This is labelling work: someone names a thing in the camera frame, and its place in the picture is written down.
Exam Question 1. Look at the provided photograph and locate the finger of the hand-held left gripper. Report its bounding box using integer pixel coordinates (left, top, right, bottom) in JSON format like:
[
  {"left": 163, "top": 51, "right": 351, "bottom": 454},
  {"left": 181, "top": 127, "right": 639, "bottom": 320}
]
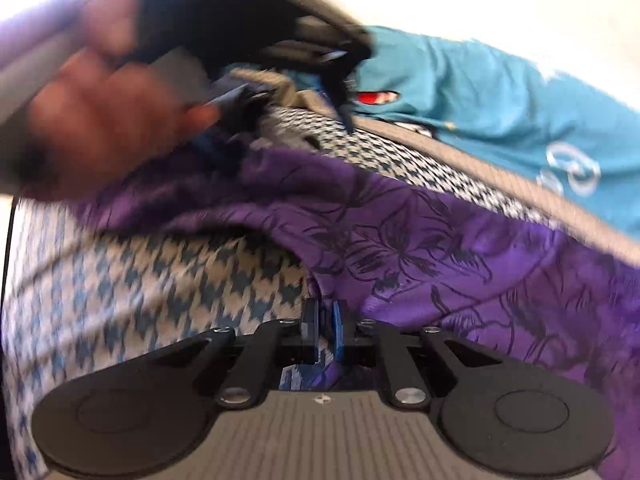
[{"left": 260, "top": 14, "right": 374, "bottom": 133}]

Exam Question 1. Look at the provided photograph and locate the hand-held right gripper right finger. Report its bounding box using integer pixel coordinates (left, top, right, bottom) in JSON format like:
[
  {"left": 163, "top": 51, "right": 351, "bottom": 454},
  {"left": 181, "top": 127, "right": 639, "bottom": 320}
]
[{"left": 330, "top": 300, "right": 507, "bottom": 409}]

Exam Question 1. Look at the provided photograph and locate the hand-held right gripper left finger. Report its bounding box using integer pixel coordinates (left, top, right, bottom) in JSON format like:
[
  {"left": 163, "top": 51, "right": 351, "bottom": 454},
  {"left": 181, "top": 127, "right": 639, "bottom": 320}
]
[{"left": 144, "top": 299, "right": 322, "bottom": 408}]

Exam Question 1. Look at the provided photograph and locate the purple floral top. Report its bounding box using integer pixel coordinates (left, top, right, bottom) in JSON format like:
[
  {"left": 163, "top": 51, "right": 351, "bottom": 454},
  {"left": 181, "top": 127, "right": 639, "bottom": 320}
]
[{"left": 75, "top": 145, "right": 640, "bottom": 480}]

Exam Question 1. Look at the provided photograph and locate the person's left hand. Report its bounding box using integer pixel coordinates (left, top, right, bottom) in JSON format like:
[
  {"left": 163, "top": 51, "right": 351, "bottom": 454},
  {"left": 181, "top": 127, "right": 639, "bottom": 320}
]
[{"left": 17, "top": 0, "right": 222, "bottom": 201}]

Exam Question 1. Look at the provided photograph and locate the grey patterned folded garment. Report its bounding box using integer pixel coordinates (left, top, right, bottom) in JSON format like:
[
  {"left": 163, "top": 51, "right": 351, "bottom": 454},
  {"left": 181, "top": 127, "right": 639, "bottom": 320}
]
[{"left": 252, "top": 110, "right": 322, "bottom": 154}]

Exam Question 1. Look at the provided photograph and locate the teal airplane printed bedsheet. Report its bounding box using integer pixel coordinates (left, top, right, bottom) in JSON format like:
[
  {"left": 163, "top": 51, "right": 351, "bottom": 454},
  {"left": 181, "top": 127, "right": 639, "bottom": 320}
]
[{"left": 350, "top": 25, "right": 640, "bottom": 242}]

